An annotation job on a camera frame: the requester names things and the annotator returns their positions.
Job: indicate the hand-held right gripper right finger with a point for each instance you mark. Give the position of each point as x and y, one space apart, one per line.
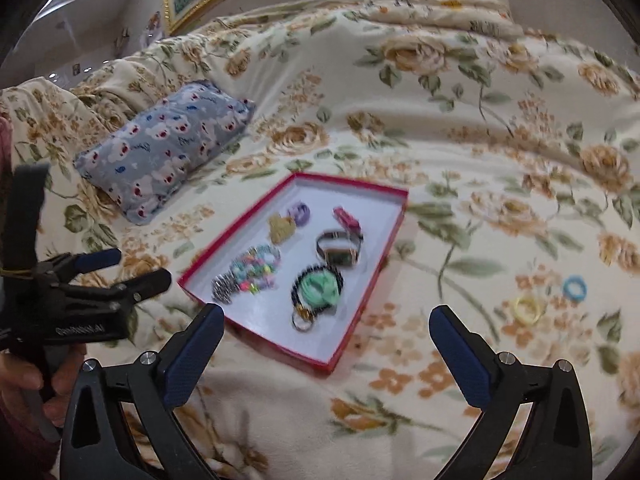
461 360

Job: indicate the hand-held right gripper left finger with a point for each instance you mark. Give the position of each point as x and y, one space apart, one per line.
195 355

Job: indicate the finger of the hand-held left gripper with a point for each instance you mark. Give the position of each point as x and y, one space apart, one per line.
95 260
145 282

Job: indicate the red jewelry tray box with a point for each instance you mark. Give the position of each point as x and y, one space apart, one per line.
280 330

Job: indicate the green scrunchie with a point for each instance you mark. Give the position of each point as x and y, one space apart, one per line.
322 286

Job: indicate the yellow hair clip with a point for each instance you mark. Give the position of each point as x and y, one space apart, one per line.
281 228

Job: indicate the silver metal wristwatch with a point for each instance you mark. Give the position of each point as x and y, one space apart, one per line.
341 251

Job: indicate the person's left forearm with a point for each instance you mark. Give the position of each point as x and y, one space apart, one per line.
20 440

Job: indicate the person's left hand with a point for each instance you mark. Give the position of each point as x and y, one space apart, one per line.
60 380

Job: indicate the blue printed pillow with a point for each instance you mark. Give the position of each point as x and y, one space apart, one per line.
165 145

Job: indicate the pink hair clip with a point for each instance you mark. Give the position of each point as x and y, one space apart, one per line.
346 220

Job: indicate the floral blanket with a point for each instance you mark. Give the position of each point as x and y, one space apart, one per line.
450 135

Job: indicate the folded floral quilt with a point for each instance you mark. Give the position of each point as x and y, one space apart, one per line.
440 2

